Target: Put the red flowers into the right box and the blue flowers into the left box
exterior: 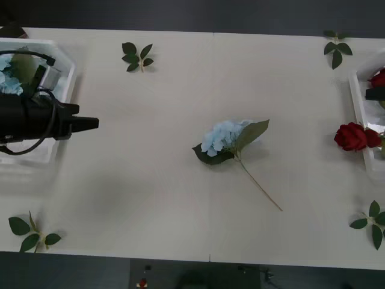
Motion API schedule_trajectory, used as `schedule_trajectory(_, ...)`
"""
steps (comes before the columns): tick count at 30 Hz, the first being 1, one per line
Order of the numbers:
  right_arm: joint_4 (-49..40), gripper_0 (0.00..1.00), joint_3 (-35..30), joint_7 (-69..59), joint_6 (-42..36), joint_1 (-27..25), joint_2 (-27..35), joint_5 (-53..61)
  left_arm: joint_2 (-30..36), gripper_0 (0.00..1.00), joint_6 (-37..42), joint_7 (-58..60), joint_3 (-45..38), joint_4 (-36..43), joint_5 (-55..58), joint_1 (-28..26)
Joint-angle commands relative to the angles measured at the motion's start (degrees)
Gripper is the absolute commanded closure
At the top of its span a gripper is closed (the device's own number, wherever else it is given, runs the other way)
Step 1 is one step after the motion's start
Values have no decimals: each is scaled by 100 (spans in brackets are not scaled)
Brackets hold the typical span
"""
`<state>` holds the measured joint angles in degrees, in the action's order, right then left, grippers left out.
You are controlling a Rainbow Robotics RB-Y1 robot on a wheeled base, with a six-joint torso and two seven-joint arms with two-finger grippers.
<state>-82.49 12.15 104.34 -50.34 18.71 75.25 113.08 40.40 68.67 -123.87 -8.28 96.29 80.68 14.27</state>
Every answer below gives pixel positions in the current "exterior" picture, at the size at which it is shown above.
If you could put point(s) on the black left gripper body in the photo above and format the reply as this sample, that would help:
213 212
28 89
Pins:
64 120

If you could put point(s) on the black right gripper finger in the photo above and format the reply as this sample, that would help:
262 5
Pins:
376 94

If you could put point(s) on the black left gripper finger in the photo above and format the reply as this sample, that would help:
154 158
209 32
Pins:
85 124

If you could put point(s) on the silver and black left arm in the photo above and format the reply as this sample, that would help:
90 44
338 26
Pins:
12 117

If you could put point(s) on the shallow white box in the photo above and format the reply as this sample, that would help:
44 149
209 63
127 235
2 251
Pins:
64 72
359 99

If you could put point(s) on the loose green leaf twig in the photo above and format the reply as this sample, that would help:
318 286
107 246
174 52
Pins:
374 209
130 48
19 225
343 48

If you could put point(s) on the dark brown flat object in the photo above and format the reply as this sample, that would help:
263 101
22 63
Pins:
12 31

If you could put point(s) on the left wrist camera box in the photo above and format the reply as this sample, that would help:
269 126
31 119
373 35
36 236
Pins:
49 76

